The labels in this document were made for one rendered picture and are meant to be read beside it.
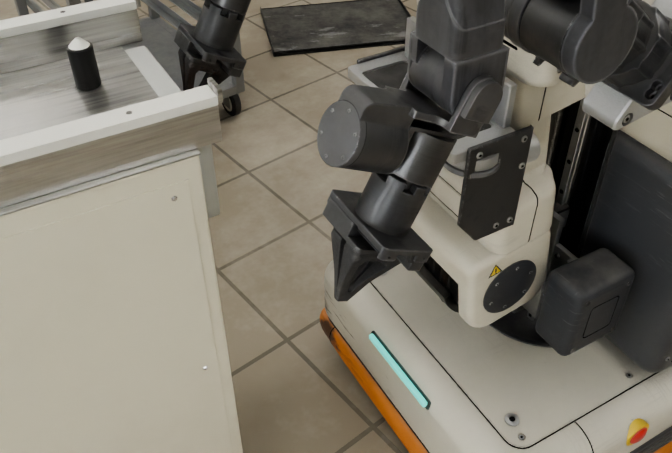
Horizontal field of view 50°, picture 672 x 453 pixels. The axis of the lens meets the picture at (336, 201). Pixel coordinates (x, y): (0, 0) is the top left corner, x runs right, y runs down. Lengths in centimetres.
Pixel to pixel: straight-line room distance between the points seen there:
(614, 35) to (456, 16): 17
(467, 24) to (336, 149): 15
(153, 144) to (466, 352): 75
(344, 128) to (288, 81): 205
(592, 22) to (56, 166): 54
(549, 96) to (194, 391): 65
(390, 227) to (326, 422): 94
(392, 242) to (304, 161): 158
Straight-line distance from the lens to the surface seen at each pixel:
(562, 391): 133
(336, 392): 161
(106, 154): 80
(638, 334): 132
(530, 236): 110
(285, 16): 309
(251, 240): 196
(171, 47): 261
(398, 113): 61
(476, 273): 107
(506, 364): 134
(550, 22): 69
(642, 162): 118
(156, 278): 91
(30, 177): 79
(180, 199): 85
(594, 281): 116
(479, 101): 62
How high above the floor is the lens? 131
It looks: 39 degrees down
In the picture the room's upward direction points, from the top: straight up
